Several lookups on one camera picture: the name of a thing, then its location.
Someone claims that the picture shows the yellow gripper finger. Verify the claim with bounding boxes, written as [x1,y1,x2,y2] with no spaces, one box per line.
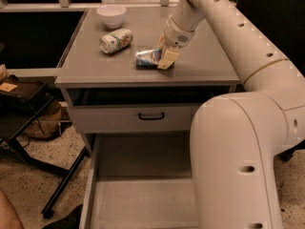
[157,46,180,70]
[156,33,165,50]

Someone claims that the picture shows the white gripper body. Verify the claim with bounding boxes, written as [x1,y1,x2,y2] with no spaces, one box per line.
[163,15,194,48]

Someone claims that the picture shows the blue silver redbull can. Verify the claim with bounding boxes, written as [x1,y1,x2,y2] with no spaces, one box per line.
[135,50,162,69]

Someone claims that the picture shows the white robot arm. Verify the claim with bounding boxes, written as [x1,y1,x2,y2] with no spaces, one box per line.
[158,0,305,229]

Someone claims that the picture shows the green white soda can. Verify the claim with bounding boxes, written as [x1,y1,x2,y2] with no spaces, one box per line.
[99,29,132,54]

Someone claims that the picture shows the closed grey top drawer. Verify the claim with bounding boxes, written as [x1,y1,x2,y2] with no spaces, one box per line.
[69,105,199,134]

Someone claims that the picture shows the grey drawer cabinet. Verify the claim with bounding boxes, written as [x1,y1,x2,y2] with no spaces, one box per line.
[54,6,241,229]

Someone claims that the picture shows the open grey middle drawer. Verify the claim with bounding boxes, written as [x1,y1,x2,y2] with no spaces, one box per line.
[79,132,198,229]

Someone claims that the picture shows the white ceramic bowl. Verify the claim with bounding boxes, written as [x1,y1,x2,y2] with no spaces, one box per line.
[97,5,127,29]

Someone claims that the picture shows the brown bag on floor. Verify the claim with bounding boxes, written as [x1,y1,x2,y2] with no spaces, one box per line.
[24,100,71,140]

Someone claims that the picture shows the black side table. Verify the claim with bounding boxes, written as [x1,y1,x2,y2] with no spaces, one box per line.
[0,75,88,219]

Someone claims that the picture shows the yellow sticky note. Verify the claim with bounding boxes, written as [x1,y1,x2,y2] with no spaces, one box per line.
[0,82,17,93]

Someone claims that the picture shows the person's bare knee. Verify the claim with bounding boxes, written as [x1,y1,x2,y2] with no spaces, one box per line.
[0,189,24,229]

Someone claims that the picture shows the black drawer handle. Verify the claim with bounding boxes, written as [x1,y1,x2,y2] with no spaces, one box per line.
[138,113,165,121]

